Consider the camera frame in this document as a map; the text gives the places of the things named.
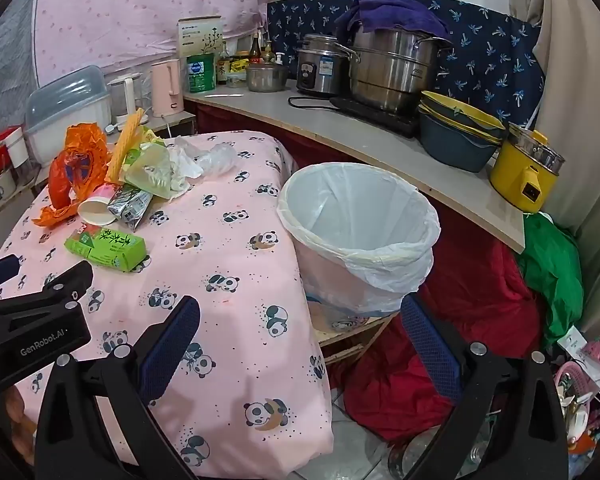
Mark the dark blue yellow-rimmed bowl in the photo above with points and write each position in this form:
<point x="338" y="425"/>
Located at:
<point x="460" y="110"/>
<point x="455" y="152"/>

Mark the glass jar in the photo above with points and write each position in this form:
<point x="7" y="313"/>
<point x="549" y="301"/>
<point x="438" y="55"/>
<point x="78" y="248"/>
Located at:
<point x="430" y="455"/>

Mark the green box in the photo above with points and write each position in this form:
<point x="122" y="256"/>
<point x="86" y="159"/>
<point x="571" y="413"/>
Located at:
<point x="200" y="72"/>

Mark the white lidded jar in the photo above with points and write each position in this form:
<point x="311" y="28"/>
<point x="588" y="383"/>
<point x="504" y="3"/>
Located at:
<point x="19" y="157"/>

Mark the dark green drink carton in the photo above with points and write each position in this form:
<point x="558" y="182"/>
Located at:
<point x="130" y="205"/>

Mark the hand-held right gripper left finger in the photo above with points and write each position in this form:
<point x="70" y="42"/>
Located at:
<point x="170" y="345"/>

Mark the yellow foam fruit net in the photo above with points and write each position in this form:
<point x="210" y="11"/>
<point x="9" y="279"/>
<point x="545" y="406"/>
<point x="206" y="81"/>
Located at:
<point x="122" y="150"/>

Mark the purple towel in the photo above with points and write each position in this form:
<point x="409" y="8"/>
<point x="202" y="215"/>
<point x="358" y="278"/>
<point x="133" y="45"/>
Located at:
<point x="390" y="15"/>

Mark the white dish container clear lid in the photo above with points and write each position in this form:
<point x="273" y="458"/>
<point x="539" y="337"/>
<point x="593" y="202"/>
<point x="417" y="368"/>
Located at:
<point x="55" y="130"/>

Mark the person's left hand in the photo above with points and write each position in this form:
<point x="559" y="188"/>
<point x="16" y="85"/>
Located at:
<point x="21" y="410"/>

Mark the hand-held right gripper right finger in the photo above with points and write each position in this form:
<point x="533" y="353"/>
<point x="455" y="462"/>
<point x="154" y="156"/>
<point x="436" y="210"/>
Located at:
<point x="430" y="355"/>

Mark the dark sauce bottle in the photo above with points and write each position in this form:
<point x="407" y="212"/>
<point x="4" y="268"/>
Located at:
<point x="256" y="50"/>

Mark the black induction cooker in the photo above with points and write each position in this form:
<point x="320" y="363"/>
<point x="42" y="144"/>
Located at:
<point x="380" y="115"/>

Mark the red cloth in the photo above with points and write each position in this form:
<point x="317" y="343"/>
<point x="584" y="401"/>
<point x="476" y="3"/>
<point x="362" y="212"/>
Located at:
<point x="470" y="280"/>

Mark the white knife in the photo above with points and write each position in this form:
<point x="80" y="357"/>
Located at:
<point x="222" y="94"/>

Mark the light green plastic bag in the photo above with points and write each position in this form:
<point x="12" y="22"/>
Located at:
<point x="152" y="172"/>

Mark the wooden stool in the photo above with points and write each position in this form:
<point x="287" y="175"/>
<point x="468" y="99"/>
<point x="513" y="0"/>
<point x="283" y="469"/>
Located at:
<point x="345" y="335"/>

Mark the large steel steamer pot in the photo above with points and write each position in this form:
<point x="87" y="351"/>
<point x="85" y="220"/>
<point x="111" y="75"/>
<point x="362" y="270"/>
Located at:
<point x="395" y="70"/>

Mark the steel rice cooker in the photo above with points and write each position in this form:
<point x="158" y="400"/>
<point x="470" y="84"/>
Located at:
<point x="320" y="70"/>

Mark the yellow electric pot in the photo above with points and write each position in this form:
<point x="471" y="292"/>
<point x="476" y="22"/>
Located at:
<point x="515" y="175"/>

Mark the navy printed cloth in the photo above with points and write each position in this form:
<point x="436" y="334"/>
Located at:
<point x="485" y="60"/>

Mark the bright green tea carton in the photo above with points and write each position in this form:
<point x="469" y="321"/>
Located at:
<point x="110" y="250"/>

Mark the green cloth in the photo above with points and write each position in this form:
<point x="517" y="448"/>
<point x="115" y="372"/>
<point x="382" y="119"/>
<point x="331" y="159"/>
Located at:
<point x="550" y="265"/>

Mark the waste bin with white liner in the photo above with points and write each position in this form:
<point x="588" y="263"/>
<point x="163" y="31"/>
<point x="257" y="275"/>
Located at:
<point x="360" y="270"/>

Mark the small steel pot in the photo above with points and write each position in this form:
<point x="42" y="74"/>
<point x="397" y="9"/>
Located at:
<point x="266" y="79"/>

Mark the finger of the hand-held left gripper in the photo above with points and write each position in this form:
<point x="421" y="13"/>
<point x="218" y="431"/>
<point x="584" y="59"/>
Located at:
<point x="70" y="280"/>
<point x="0" y="271"/>

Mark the orange plastic bag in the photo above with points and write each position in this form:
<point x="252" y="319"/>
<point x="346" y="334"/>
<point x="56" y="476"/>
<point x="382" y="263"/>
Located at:
<point x="70" y="160"/>

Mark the pink panda printed tablecloth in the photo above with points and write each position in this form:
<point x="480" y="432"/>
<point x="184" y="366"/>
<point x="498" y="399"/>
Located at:
<point x="220" y="240"/>

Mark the pink paper cup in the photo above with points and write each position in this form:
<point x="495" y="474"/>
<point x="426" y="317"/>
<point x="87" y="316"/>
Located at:
<point x="97" y="207"/>

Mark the clear crumpled plastic bag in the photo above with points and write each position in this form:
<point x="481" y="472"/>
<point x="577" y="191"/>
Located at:
<point x="217" y="157"/>

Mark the cardboard box with plant print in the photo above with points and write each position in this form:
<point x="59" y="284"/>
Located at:
<point x="200" y="35"/>

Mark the beige curtain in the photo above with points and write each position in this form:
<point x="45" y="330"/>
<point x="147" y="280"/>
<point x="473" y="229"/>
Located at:
<point x="580" y="110"/>

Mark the pink floral cloth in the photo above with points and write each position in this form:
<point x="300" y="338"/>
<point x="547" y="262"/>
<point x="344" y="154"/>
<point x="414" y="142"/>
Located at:
<point x="120" y="10"/>

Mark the pink electric kettle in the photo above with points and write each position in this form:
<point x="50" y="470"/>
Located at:
<point x="165" y="87"/>

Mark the pink plastic basket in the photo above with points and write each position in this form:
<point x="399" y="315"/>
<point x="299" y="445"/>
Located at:
<point x="580" y="385"/>

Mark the white electric kettle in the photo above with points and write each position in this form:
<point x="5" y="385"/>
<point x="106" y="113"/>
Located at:
<point x="125" y="95"/>

